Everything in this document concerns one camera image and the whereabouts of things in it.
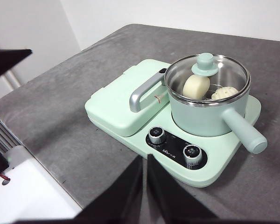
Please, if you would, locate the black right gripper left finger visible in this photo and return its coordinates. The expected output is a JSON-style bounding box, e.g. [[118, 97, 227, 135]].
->
[[11, 158, 144, 224]]

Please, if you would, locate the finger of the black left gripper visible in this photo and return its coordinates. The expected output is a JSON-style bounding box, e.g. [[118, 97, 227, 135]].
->
[[0, 45, 33, 78]]

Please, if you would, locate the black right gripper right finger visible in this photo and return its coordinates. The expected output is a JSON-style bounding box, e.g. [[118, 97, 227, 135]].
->
[[144, 154, 280, 224]]

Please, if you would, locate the plain white steamed bun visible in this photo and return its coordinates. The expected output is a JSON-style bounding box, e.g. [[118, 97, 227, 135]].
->
[[182, 74, 210, 98]]

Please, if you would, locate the pleated bun with green dots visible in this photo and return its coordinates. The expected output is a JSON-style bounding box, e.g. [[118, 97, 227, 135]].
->
[[211, 85, 238, 100]]

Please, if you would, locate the glass pot lid green knob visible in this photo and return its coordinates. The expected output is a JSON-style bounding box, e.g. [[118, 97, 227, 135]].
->
[[165, 53, 251, 103]]

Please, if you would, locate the black control panel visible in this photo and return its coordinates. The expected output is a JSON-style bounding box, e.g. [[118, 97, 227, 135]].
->
[[146, 127, 208, 171]]

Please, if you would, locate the silver control knob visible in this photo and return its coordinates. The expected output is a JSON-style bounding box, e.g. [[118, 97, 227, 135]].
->
[[183, 144, 203, 168], [148, 126, 168, 145]]

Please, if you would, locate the grey ribbed metal panel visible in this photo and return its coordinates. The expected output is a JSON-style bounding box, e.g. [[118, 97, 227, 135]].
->
[[0, 92, 23, 154]]

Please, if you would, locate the green griddle lid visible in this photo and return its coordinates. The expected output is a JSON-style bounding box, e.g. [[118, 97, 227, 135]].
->
[[85, 58, 172, 137]]

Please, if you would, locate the pale grey device box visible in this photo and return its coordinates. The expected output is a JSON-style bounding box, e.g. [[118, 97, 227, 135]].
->
[[3, 146, 35, 170]]

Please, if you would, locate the white wall pipe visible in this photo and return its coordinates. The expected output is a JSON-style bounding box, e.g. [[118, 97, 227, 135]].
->
[[3, 69, 22, 91]]

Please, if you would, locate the green pot with handle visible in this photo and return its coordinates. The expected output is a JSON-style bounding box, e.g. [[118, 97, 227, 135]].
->
[[164, 54, 268, 154]]

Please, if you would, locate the silver griddle lid handle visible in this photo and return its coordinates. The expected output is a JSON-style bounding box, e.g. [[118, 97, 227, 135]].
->
[[129, 71, 165, 113]]

